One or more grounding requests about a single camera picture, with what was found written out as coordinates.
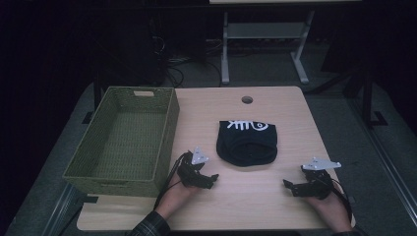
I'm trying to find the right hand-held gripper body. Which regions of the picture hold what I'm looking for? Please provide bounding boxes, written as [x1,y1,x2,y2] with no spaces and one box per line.
[300,156,342,201]

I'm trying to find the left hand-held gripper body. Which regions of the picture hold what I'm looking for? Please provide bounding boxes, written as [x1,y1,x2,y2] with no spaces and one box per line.
[176,146,210,189]

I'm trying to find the black cloth with white print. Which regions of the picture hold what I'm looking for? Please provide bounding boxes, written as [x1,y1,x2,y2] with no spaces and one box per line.
[215,119,278,168]

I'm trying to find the green woven basket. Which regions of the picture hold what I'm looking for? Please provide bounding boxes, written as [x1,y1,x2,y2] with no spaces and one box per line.
[62,86,181,199]

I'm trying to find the person's right hand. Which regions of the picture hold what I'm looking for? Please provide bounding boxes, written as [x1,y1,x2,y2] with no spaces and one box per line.
[304,192,354,232]

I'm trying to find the person's left hand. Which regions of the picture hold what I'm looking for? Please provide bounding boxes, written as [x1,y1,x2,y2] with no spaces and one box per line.
[156,174,199,219]

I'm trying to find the black metal stand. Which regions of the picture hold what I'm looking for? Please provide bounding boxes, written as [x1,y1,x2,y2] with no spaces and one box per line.
[320,30,388,130]

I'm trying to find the white metal stand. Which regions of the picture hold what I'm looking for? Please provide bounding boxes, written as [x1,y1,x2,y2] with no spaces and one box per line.
[220,10,317,87]

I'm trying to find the left hand-held gripper black cable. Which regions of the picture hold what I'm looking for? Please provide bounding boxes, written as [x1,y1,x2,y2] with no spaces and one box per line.
[152,152,190,210]

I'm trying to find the hand-held gripper black cable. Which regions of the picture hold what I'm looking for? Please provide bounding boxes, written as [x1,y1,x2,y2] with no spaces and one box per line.
[152,152,190,210]
[329,177,354,221]

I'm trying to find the right hand-held gripper black cable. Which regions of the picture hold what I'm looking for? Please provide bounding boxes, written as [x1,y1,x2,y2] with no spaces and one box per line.
[329,177,354,221]

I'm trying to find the metal floor rail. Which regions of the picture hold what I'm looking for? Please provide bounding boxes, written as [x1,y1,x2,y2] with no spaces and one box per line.
[346,97,417,218]
[41,182,84,236]

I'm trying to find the bundle of floor cables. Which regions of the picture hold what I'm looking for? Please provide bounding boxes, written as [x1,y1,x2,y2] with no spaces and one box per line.
[150,33,224,89]

